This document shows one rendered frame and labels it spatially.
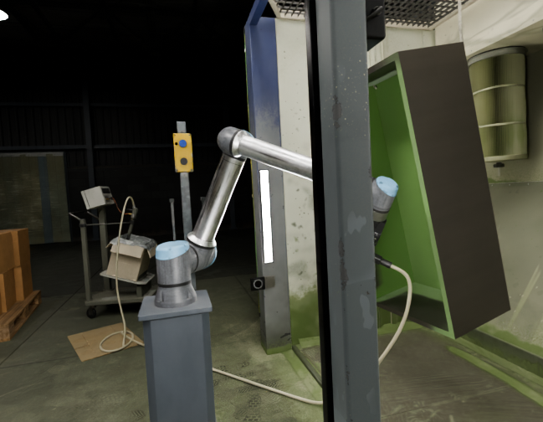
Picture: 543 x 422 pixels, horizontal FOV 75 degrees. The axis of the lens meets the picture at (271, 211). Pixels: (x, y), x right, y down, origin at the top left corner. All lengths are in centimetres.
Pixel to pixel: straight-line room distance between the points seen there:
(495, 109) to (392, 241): 119
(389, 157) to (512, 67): 110
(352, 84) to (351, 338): 32
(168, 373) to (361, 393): 128
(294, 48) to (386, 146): 96
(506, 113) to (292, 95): 141
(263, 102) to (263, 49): 35
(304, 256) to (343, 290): 207
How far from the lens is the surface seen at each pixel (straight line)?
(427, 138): 158
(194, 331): 166
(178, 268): 165
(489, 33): 287
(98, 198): 399
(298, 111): 255
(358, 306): 49
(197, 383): 175
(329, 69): 49
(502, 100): 289
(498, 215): 311
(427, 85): 163
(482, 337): 275
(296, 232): 249
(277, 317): 257
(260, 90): 251
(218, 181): 168
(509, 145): 287
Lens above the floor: 112
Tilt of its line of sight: 3 degrees down
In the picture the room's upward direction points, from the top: 3 degrees counter-clockwise
